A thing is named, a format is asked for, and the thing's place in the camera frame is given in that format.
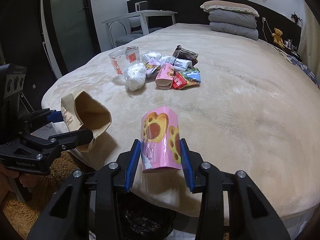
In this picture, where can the cream curtain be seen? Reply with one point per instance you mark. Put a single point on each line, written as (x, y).
(310, 42)

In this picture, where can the bare left hand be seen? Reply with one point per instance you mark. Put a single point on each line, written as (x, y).
(13, 182)

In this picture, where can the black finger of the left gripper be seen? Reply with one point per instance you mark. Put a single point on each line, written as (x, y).
(56, 143)

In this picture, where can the small white appliance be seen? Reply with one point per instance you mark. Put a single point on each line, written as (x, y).
(142, 5)

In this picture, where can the black plant ornament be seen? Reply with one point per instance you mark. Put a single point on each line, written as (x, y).
(295, 18)

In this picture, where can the white yellow wrapper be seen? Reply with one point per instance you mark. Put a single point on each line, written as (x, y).
(152, 66)

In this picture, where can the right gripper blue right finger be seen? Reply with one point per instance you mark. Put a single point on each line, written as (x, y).
(230, 203)

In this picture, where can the black wardrobe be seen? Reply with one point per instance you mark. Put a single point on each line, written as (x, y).
(22, 44)

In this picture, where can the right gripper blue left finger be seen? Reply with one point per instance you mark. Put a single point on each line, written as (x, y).
(67, 214)

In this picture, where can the white tissue ball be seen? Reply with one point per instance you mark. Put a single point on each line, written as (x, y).
(150, 55)

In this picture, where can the white printed wrapper bundle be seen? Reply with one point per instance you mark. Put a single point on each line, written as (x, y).
(178, 64)

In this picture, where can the nightstand clutter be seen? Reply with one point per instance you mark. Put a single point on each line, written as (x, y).
(290, 48)

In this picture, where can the black headboard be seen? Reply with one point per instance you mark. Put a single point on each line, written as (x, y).
(189, 11)

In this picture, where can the beige plush bed blanket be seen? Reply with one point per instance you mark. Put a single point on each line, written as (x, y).
(253, 111)

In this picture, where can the black trash bag bin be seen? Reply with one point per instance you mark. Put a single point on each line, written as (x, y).
(143, 220)

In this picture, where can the green blue snack bag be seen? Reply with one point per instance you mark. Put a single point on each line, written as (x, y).
(190, 77)

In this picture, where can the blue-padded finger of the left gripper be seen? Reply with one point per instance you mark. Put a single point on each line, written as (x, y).
(38, 119)

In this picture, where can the red snack packet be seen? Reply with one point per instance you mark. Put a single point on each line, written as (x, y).
(180, 81)

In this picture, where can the frosted glass door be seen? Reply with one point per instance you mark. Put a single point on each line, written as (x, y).
(70, 36)

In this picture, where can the white side table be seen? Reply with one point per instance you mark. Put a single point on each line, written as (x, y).
(143, 20)

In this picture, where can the dark brown snack wrapper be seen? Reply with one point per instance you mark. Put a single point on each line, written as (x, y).
(182, 53)

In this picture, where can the blue patterned cloth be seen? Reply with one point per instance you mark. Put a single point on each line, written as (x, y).
(303, 67)

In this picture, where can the beige lace-trimmed pillow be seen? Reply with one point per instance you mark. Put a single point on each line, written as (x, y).
(230, 6)

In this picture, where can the white plastic ball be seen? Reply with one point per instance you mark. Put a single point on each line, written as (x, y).
(135, 76)

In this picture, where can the pink cookie box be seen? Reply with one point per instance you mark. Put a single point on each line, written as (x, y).
(160, 141)
(164, 78)

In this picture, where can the brown fuzzy rug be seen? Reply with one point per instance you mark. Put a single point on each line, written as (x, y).
(21, 215)

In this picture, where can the brown paper bag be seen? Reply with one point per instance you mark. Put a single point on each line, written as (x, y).
(80, 110)

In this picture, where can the folded grey quilt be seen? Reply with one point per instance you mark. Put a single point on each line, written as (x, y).
(235, 23)

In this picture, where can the clear plastic cup red print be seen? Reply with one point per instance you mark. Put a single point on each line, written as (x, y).
(124, 57)

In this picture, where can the grey cushioned chair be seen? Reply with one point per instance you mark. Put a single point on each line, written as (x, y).
(132, 30)

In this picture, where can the brown teddy bear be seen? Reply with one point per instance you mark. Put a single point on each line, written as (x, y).
(277, 37)

